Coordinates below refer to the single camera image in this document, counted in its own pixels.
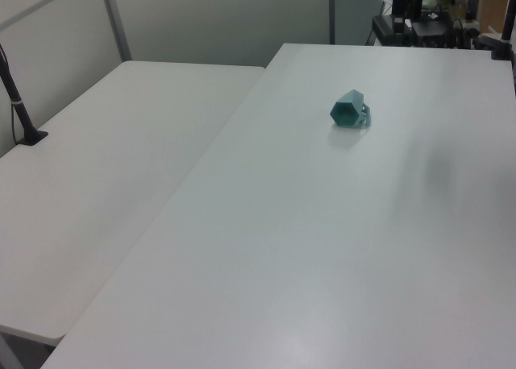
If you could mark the black pole with white band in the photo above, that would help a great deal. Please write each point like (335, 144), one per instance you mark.
(18, 107)

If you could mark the light wooden board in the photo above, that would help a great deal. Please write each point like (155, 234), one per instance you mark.
(493, 10)

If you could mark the black square electronics box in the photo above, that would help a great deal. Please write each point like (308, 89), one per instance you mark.
(431, 28)

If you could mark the black pole with table clamp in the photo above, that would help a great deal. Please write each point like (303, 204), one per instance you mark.
(507, 22)

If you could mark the black flat electronics box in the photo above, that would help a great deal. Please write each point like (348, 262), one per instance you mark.
(385, 28)

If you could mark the grey metal partition post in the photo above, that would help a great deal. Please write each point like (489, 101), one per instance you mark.
(117, 22)
(331, 12)

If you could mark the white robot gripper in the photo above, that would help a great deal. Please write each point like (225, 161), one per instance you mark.
(399, 0)

